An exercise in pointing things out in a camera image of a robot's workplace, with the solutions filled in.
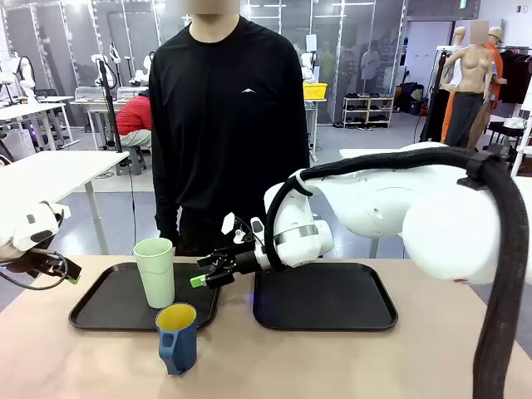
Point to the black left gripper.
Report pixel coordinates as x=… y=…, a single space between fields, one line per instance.
x=29 y=264

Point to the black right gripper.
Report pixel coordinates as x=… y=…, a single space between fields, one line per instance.
x=247 y=262

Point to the tall pale green cup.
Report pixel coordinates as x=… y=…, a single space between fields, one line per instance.
x=156 y=274

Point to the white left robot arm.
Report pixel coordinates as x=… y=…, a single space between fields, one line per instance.
x=25 y=228

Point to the black plastic tray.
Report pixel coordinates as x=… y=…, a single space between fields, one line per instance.
x=124 y=307
x=324 y=299

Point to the blue mug yellow inside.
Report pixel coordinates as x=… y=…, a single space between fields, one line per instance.
x=178 y=341

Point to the grey step stool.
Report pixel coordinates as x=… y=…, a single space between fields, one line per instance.
x=133 y=160

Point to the person in black shirt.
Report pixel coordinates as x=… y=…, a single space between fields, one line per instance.
x=224 y=133

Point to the seated person in red jacket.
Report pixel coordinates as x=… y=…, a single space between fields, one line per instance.
x=133 y=120

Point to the white background desk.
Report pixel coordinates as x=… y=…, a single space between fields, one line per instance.
x=29 y=112

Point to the black tripod stand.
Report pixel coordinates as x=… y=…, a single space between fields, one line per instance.
x=109 y=104

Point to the yellow plastic basket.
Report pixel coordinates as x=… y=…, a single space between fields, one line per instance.
x=316 y=90

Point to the wooden shoe rack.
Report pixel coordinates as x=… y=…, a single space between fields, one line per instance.
x=367 y=110

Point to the bare beige mannequin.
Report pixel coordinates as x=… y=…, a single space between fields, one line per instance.
x=467 y=83

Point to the mannequin in orange garment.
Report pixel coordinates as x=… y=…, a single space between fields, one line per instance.
x=495 y=66

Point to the dark clothes on rack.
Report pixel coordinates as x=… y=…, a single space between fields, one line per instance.
x=515 y=75

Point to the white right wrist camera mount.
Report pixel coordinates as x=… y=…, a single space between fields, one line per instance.
x=243 y=232

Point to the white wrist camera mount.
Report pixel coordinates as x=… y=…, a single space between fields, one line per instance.
x=243 y=232
x=35 y=226

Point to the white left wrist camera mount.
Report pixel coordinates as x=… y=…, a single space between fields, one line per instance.
x=35 y=226

